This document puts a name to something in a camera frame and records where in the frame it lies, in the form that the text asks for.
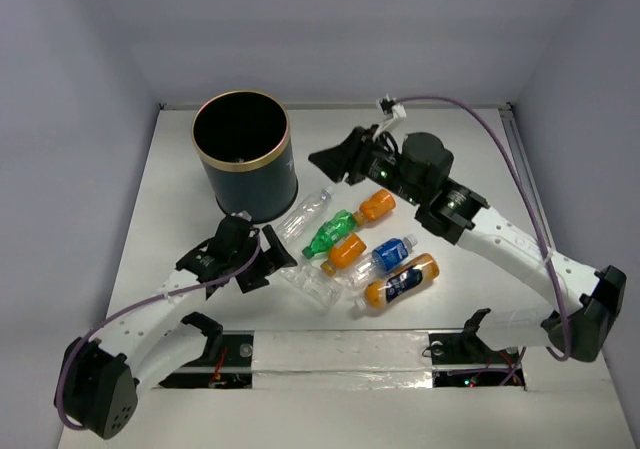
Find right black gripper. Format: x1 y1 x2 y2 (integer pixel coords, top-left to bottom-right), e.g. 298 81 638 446
309 125 424 208

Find clear plastic bottle white cap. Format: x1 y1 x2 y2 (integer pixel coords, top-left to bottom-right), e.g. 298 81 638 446
275 186 334 243

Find clear crushed plastic bottle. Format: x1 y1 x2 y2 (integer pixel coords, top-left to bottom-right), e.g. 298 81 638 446
278 264 342 313

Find green plastic bottle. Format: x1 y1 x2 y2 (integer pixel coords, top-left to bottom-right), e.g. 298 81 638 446
302 210 357 260

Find blue label water bottle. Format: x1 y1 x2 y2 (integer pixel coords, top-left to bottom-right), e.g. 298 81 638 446
342 234 418 290

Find orange juice bottle dark label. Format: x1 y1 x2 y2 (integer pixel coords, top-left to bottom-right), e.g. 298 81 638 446
354 253 440 311

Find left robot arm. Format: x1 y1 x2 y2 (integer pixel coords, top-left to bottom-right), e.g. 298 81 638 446
53 214 297 440

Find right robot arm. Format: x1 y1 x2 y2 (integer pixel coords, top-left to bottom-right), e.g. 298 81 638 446
308 127 627 362

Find dark blue cylindrical bin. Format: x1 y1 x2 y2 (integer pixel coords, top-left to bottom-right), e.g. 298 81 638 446
191 91 298 223

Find silver tape strip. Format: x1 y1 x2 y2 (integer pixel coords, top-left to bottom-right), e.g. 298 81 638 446
251 330 433 391

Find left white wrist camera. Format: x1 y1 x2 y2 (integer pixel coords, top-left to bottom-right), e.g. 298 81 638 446
232 211 252 222

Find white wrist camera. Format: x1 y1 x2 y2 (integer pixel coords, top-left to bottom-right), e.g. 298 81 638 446
232 211 252 222
374 95 407 138

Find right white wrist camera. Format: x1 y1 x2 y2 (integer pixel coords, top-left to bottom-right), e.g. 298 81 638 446
374 95 407 138

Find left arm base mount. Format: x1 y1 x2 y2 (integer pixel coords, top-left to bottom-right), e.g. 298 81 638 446
159 332 254 389

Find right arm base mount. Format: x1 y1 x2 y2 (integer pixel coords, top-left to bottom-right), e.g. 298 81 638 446
422 332 526 389

